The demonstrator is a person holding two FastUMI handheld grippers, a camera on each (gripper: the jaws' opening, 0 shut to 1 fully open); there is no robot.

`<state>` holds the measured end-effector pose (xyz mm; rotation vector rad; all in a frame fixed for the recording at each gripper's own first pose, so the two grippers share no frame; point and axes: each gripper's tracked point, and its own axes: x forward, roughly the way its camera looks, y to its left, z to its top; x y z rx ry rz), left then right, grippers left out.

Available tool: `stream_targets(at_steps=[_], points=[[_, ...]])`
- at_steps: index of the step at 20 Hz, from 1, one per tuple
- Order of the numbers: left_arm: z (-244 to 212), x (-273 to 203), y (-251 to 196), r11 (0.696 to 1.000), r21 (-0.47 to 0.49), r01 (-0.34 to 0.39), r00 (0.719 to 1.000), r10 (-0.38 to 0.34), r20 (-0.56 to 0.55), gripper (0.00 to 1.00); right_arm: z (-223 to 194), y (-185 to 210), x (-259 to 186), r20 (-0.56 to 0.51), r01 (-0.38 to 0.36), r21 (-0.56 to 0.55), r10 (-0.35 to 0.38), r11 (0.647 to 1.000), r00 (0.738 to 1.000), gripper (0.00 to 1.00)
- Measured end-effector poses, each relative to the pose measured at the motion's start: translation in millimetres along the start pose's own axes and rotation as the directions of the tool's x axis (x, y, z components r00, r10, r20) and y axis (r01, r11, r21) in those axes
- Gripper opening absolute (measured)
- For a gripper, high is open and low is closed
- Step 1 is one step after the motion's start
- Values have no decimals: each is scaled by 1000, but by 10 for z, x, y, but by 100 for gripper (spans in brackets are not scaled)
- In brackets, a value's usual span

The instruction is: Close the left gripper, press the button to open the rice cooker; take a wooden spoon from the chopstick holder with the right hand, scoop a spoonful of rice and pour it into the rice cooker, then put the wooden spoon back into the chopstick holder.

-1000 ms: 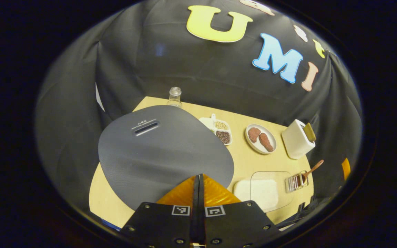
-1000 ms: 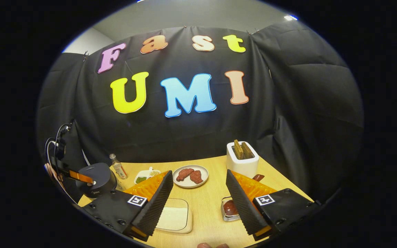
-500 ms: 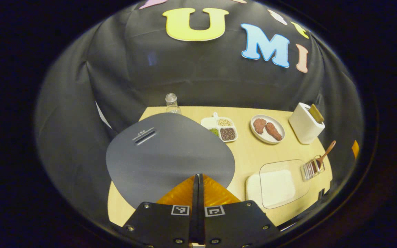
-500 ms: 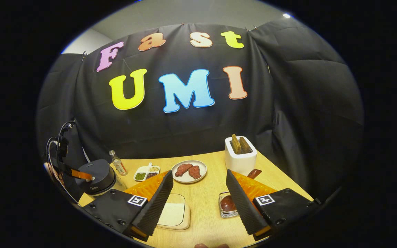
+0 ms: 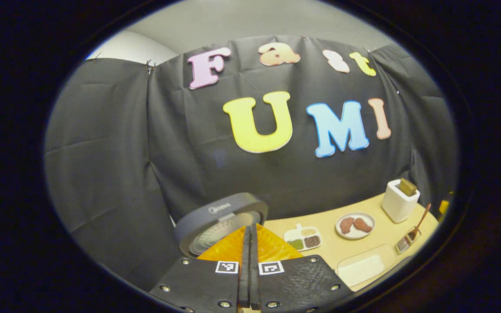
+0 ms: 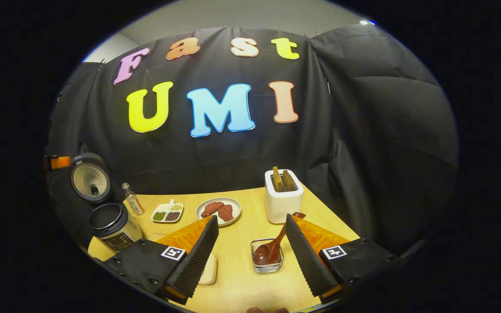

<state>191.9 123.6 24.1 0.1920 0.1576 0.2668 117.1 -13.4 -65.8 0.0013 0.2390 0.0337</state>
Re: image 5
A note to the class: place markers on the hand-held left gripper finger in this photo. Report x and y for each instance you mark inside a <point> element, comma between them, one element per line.
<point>255,269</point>
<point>245,269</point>

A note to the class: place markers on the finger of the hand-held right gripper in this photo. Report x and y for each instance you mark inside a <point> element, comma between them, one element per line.
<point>443,208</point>

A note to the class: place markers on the brown wooden spoon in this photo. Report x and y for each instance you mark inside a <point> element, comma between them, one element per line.
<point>420,221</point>

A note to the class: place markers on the dark grey rice cooker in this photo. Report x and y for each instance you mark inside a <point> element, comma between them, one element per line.
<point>233,204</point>

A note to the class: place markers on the brown toast slice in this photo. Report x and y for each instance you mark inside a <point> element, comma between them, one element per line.
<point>407,187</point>

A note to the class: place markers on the white toaster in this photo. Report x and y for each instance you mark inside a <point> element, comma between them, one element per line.
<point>398,206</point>

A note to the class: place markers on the white divided bean dish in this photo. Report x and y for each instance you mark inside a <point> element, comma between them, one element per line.
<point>302,238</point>

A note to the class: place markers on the red-brown meat piece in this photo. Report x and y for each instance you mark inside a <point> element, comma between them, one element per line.
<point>362,225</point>
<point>346,225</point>

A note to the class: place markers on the white round plate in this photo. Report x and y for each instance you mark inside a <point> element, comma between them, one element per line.
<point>355,236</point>

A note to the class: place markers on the black backdrop cloth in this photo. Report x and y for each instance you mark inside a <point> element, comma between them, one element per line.
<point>111,152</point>

